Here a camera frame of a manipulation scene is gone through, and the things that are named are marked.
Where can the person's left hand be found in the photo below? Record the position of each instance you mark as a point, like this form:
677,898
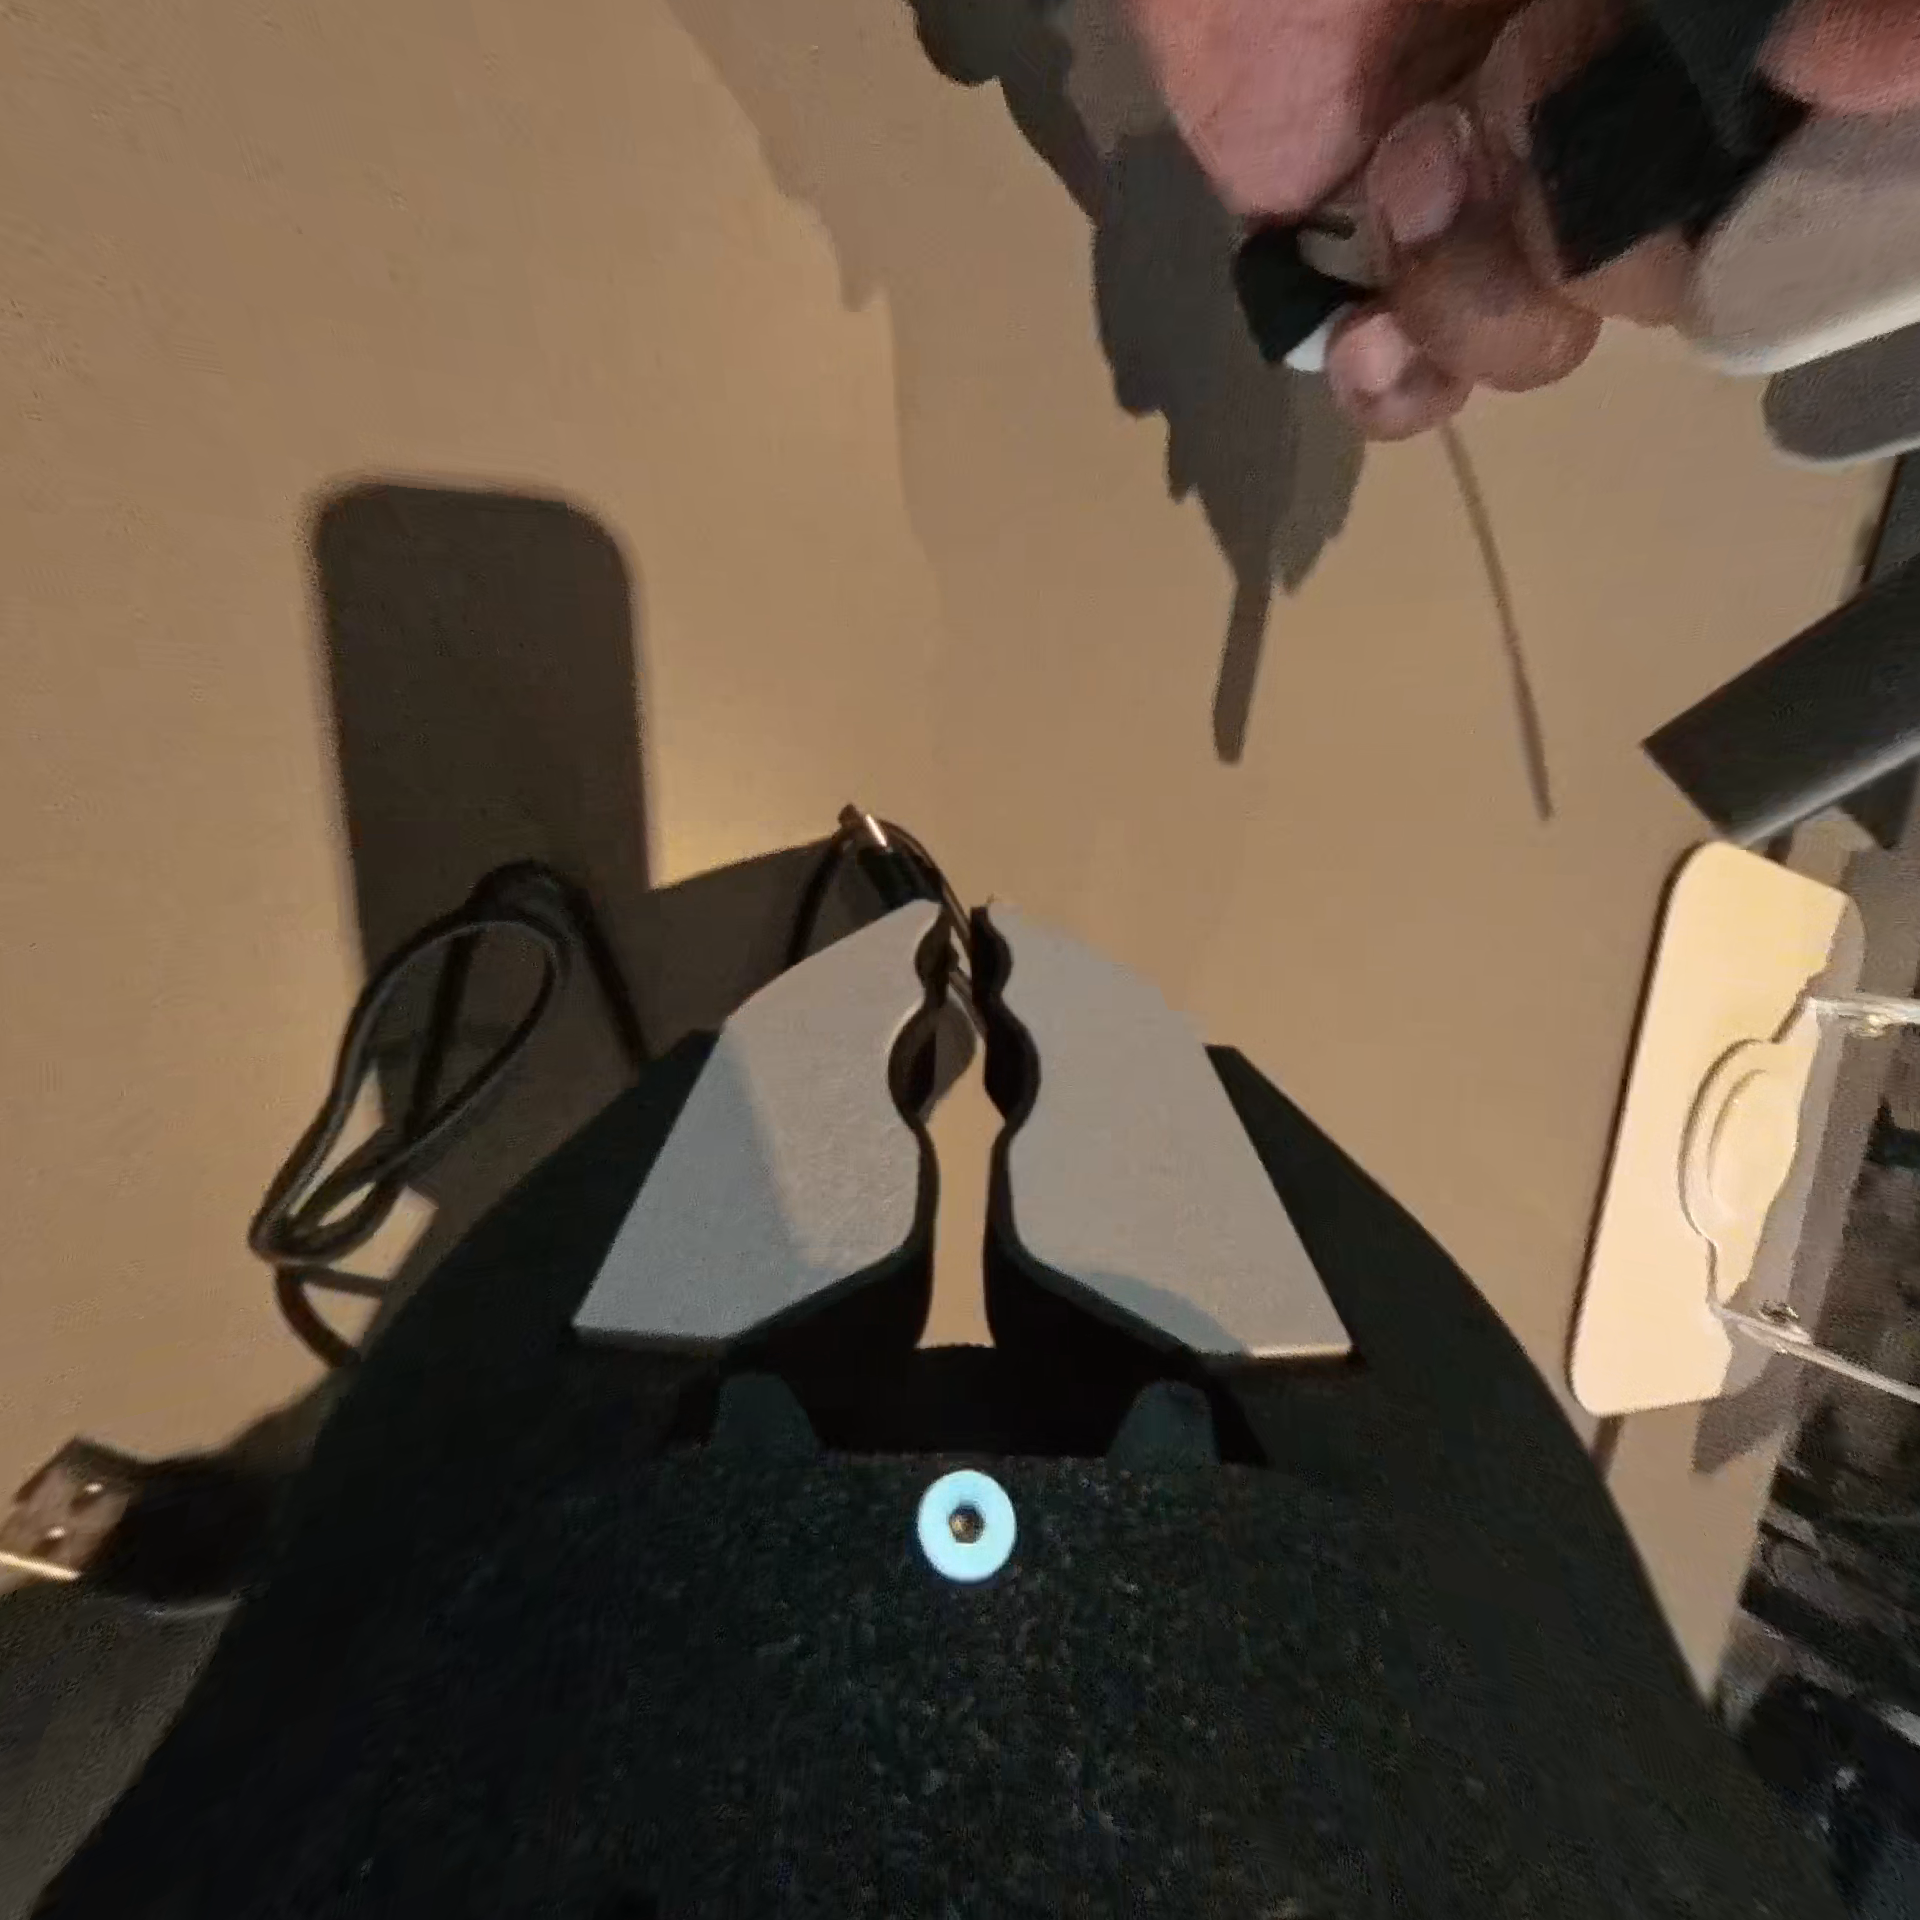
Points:
1275,91

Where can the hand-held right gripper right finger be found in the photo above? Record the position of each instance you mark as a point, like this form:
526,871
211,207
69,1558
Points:
1154,1201

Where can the white document stand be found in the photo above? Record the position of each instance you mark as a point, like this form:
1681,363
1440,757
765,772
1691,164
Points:
1664,1126

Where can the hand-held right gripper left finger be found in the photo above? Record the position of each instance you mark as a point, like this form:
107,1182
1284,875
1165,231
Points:
750,1185

